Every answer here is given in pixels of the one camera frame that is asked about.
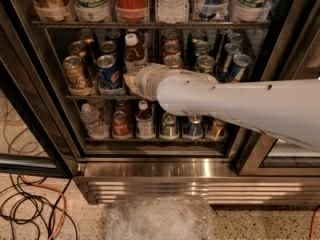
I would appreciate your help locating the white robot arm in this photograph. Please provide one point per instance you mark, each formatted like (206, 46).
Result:
(288, 110)

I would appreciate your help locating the red Coca-Cola bottle top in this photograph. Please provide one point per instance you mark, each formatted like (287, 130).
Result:
(132, 10)

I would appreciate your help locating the left fridge glass door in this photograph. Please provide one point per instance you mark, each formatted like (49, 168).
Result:
(33, 137)

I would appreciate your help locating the clear water bottle top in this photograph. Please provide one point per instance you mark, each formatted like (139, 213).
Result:
(172, 11)

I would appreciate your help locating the blue Pepsi can front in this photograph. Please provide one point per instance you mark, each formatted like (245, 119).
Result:
(109, 73)

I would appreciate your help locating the clear water bottle lower shelf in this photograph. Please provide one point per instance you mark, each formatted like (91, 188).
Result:
(91, 118)

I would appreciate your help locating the white green soda bottle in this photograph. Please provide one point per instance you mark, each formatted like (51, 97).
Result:
(91, 10)

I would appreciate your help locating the green can lower shelf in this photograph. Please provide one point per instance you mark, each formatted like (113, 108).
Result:
(169, 126)

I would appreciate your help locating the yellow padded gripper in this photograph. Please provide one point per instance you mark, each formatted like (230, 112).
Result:
(144, 81)

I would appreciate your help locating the clear plastic bag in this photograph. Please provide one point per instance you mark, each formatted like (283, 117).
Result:
(161, 218)

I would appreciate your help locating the red can lower shelf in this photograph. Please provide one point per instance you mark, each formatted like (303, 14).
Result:
(120, 124)

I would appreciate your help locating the brown tea bottle white cap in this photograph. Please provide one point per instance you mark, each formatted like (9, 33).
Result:
(134, 54)

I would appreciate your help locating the red Coca-Cola can front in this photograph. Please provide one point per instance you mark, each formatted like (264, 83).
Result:
(174, 62)

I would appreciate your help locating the gold can front left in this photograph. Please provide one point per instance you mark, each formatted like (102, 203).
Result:
(76, 73)

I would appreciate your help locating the blue slim can front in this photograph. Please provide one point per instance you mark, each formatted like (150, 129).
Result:
(239, 65)

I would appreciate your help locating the tea bottle lower shelf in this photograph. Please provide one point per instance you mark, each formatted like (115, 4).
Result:
(144, 120)

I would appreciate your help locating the blue can lower shelf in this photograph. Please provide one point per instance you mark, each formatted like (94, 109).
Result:
(192, 127)

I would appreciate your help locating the steel fridge base grille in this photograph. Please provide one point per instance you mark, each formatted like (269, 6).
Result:
(222, 190)

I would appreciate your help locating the green can front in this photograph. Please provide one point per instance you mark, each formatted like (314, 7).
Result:
(205, 64)

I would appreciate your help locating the gold can lower shelf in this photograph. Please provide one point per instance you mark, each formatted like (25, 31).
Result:
(216, 129)

